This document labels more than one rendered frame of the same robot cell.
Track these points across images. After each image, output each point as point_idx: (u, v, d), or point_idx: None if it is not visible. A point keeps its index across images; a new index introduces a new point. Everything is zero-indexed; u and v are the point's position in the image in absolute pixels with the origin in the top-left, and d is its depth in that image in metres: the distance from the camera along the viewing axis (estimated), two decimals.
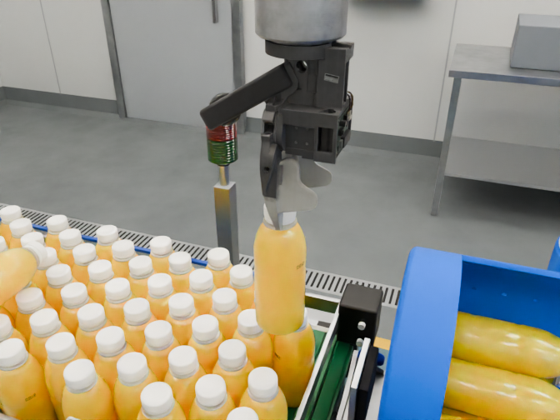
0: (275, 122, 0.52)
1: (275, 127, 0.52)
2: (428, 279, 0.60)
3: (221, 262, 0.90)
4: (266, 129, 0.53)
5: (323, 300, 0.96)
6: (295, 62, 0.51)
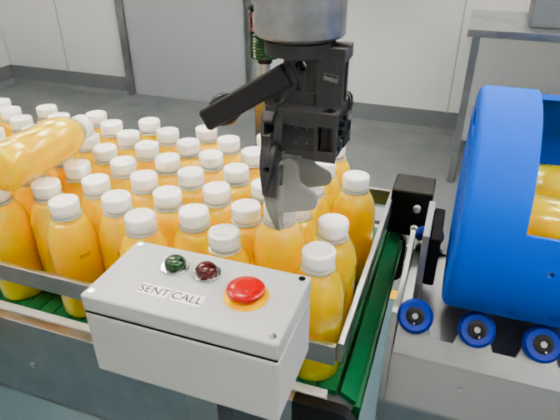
0: (275, 122, 0.52)
1: (275, 127, 0.52)
2: (507, 97, 0.57)
3: None
4: (266, 129, 0.53)
5: (374, 190, 0.93)
6: (294, 62, 0.51)
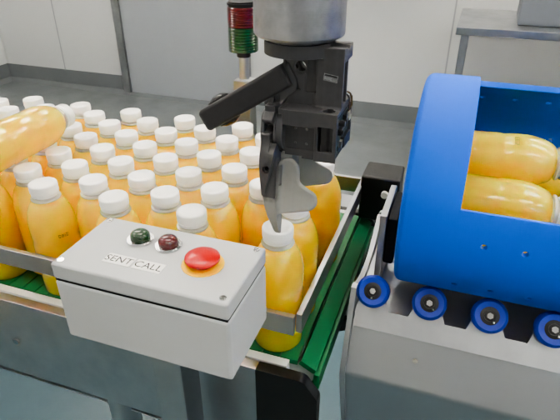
0: (274, 122, 0.52)
1: (274, 127, 0.52)
2: (448, 83, 0.61)
3: (245, 132, 0.91)
4: (265, 129, 0.53)
5: (346, 177, 0.97)
6: (294, 62, 0.51)
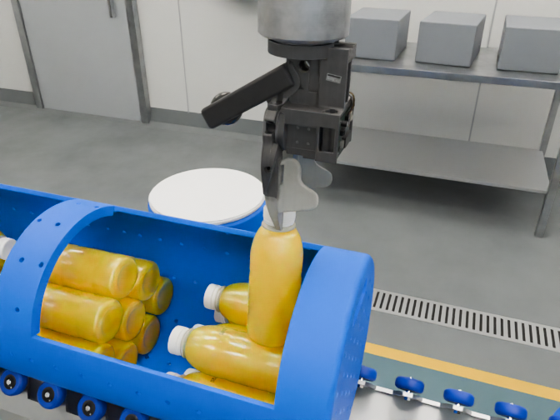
0: (277, 121, 0.52)
1: (277, 127, 0.52)
2: None
3: None
4: (267, 128, 0.54)
5: None
6: (297, 62, 0.51)
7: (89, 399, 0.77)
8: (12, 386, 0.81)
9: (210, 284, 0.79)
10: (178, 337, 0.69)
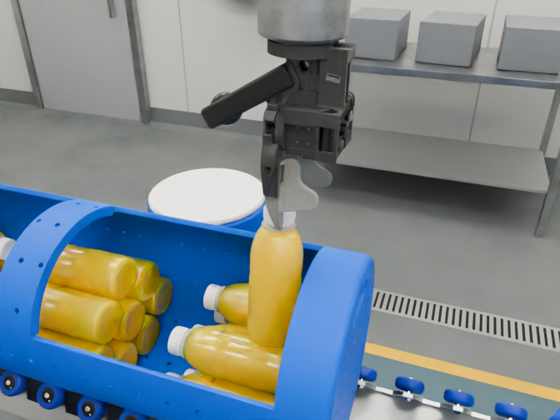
0: (277, 121, 0.52)
1: (277, 127, 0.52)
2: None
3: None
4: (267, 128, 0.54)
5: None
6: (297, 62, 0.51)
7: (89, 400, 0.77)
8: (11, 387, 0.81)
9: (210, 284, 0.79)
10: (178, 337, 0.69)
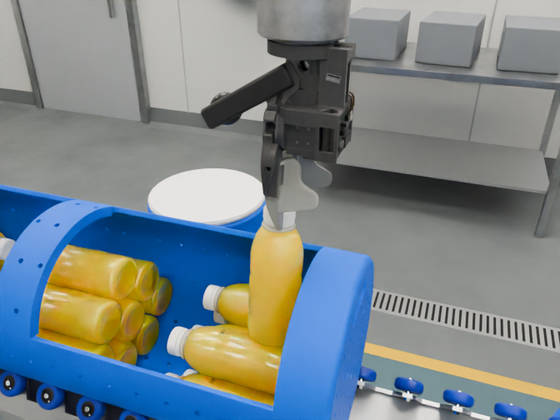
0: (277, 122, 0.52)
1: (277, 127, 0.52)
2: None
3: None
4: (267, 129, 0.54)
5: None
6: (297, 62, 0.51)
7: (88, 400, 0.77)
8: (11, 387, 0.81)
9: (209, 285, 0.79)
10: (177, 338, 0.69)
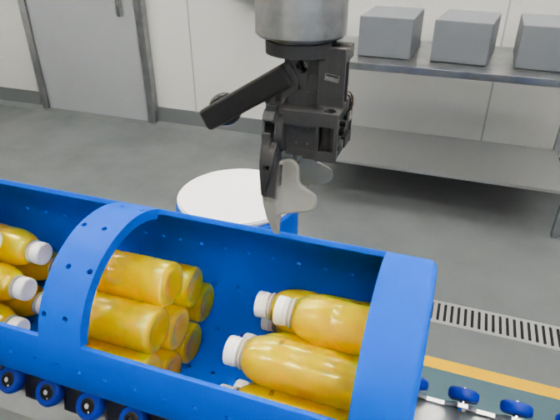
0: (275, 122, 0.52)
1: (275, 127, 0.52)
2: None
3: None
4: (266, 129, 0.53)
5: None
6: (295, 62, 0.51)
7: (133, 411, 0.73)
8: (47, 397, 0.77)
9: (259, 291, 0.76)
10: (233, 348, 0.66)
